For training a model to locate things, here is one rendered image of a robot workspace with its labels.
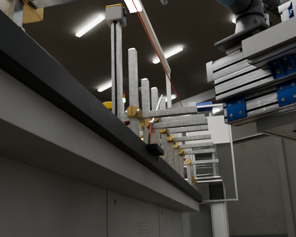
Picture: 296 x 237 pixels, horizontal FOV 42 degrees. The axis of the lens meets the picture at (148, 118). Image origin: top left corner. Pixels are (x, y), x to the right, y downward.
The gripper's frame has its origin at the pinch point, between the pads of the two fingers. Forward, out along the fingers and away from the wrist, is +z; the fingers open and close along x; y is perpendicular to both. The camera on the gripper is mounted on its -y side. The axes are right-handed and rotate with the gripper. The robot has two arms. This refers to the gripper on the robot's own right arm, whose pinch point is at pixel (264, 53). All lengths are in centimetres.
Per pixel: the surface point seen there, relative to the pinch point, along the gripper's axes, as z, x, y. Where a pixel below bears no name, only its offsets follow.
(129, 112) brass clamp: 49, -90, -19
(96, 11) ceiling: -441, 280, -596
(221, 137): -3, 157, -156
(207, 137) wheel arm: 37, 13, -59
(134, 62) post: 23, -87, -18
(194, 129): 38, -12, -49
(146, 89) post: 28, -67, -33
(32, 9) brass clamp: 53, -163, 37
